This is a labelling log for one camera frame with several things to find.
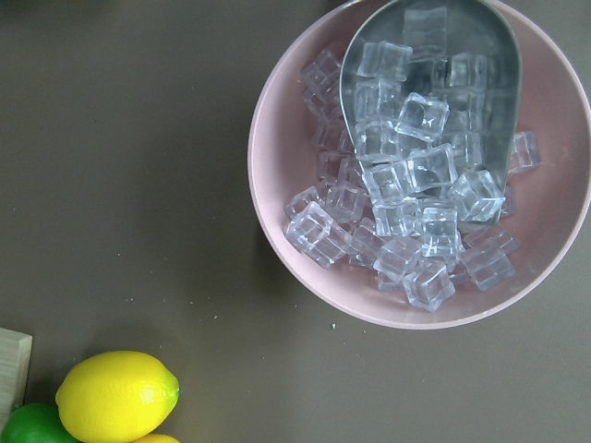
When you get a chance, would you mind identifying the clear ice cubes pile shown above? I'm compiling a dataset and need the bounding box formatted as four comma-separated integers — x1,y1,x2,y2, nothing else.
284,1,529,312

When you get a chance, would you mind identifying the pink bowl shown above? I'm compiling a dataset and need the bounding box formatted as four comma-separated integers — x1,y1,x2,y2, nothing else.
247,1,590,329

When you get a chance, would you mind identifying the metal ice scoop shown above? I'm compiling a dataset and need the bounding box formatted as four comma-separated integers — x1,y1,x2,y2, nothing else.
340,1,522,225

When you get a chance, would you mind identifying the yellow lemon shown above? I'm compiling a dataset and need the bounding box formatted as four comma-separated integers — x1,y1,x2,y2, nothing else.
55,351,180,442
132,433,180,443

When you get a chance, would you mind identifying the wooden cutting board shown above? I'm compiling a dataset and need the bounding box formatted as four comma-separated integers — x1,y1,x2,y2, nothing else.
0,329,33,422

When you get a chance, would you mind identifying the green lime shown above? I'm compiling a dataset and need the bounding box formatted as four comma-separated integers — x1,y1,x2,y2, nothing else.
1,403,78,443

